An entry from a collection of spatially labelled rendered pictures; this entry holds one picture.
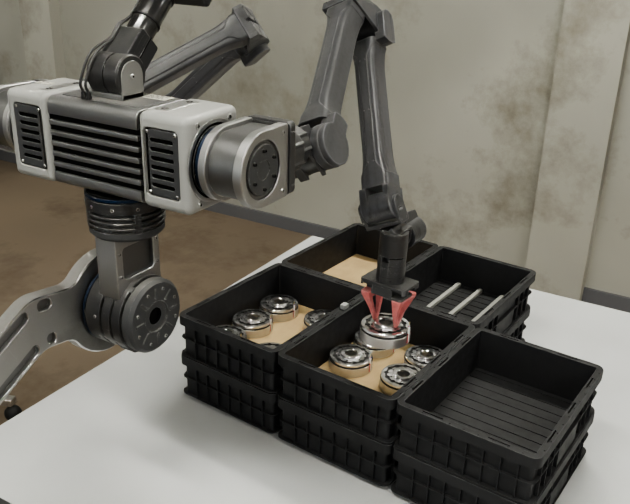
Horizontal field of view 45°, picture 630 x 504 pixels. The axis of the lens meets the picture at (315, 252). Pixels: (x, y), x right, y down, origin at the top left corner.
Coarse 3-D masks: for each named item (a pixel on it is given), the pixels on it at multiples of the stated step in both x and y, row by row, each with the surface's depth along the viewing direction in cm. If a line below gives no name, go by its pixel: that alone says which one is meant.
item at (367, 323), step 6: (366, 318) 159; (372, 318) 159; (402, 318) 160; (366, 324) 157; (372, 324) 157; (402, 324) 157; (408, 324) 157; (366, 330) 155; (372, 330) 154; (378, 330) 154; (384, 330) 154; (390, 330) 154; (396, 330) 155; (402, 330) 155; (378, 336) 153; (384, 336) 153; (390, 336) 153; (396, 336) 153
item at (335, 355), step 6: (336, 348) 183; (342, 348) 183; (360, 348) 183; (366, 348) 183; (330, 354) 180; (336, 354) 180; (366, 354) 181; (336, 360) 178; (342, 360) 178; (348, 360) 178; (354, 360) 178; (360, 360) 178; (366, 360) 178; (342, 366) 176; (348, 366) 176; (354, 366) 176; (360, 366) 176
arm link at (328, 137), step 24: (336, 0) 150; (360, 0) 149; (336, 24) 145; (360, 24) 149; (336, 48) 142; (336, 72) 139; (312, 96) 137; (336, 96) 138; (312, 120) 134; (336, 120) 132; (312, 144) 128; (336, 144) 130
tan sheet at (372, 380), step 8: (408, 344) 192; (400, 352) 188; (328, 360) 184; (376, 360) 184; (384, 360) 184; (392, 360) 184; (400, 360) 184; (328, 368) 180; (376, 368) 181; (368, 376) 177; (376, 376) 178; (368, 384) 174; (376, 384) 174
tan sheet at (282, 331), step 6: (300, 306) 209; (300, 312) 206; (306, 312) 206; (294, 318) 203; (300, 318) 203; (276, 324) 199; (282, 324) 200; (288, 324) 200; (294, 324) 200; (300, 324) 200; (276, 330) 197; (282, 330) 197; (288, 330) 197; (294, 330) 197; (300, 330) 197; (264, 336) 193; (270, 336) 194; (276, 336) 194; (282, 336) 194; (288, 336) 194; (258, 342) 191; (264, 342) 191; (276, 342) 191; (282, 342) 191
